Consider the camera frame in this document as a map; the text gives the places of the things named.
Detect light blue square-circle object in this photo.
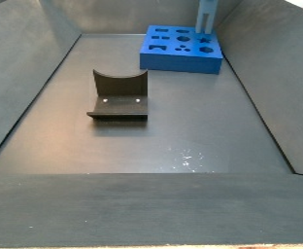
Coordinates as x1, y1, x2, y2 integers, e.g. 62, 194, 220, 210
196, 0, 219, 34

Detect dark blue foam fixture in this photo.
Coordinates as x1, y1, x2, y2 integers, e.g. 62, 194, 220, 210
140, 25, 224, 74

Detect black curved regrasp stand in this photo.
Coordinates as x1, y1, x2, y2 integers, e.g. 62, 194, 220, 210
87, 71, 148, 120

